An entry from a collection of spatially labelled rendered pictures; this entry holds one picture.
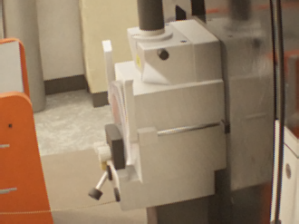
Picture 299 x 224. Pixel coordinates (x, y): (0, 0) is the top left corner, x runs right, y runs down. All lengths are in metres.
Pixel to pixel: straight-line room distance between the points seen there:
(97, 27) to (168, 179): 3.17
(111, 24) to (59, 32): 0.48
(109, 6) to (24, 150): 2.79
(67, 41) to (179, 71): 3.57
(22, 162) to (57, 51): 3.17
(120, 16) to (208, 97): 3.18
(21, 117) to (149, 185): 0.39
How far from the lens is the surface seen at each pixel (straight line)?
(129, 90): 0.62
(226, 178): 0.70
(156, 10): 0.65
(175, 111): 0.65
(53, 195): 1.60
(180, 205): 0.72
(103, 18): 3.81
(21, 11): 3.83
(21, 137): 1.05
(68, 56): 4.23
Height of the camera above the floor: 1.48
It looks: 22 degrees down
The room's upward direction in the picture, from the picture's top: 5 degrees counter-clockwise
